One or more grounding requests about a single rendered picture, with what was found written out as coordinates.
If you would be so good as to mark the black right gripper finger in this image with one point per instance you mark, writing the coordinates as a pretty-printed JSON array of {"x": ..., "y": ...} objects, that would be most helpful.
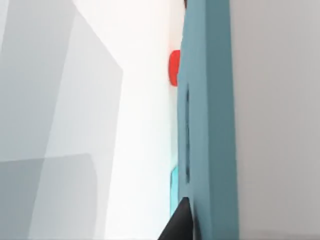
[{"x": 181, "y": 220}]

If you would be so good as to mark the teal blue block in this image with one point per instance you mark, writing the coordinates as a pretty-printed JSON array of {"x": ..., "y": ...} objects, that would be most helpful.
[{"x": 208, "y": 100}]

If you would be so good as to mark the light cyan object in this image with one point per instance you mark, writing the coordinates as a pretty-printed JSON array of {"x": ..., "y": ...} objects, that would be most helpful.
[{"x": 174, "y": 187}]

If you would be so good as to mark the red round object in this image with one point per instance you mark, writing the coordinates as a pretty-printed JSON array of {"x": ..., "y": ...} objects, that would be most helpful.
[{"x": 174, "y": 67}]

